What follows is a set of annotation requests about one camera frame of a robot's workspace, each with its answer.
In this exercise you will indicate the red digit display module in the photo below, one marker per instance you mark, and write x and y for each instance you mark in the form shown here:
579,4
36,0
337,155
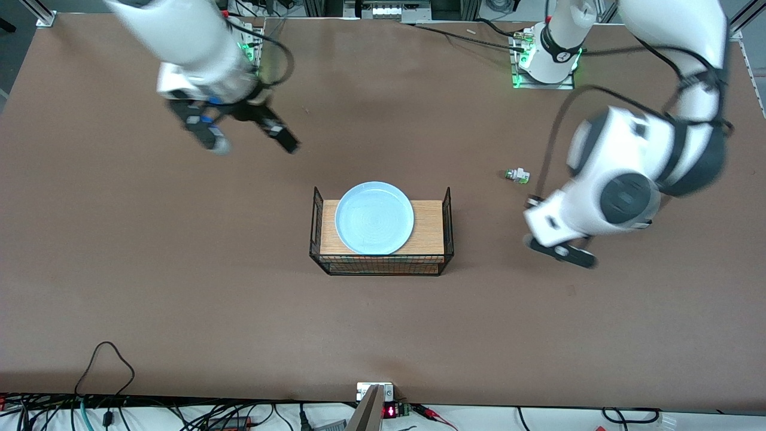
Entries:
395,410

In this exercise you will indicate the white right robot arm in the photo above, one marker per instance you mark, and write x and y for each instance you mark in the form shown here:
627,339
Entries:
191,42

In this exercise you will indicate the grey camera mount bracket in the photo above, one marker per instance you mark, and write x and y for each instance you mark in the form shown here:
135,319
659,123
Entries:
371,407

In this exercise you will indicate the aluminium frame with power strip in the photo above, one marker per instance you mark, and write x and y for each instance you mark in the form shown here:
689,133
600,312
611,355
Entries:
389,9

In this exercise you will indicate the green push button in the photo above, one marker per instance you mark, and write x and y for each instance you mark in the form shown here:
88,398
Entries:
518,175

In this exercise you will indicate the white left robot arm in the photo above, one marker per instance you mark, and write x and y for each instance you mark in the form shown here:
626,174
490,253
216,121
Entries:
622,167

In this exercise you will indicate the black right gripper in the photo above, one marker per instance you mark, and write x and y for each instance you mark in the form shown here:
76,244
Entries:
254,113

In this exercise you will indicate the red clip lead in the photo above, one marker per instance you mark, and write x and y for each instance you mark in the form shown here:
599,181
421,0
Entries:
434,414

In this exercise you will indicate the light blue round plate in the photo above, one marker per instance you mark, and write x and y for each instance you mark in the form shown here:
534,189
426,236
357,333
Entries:
374,218

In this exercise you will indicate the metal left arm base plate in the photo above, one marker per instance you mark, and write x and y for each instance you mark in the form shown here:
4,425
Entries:
519,79

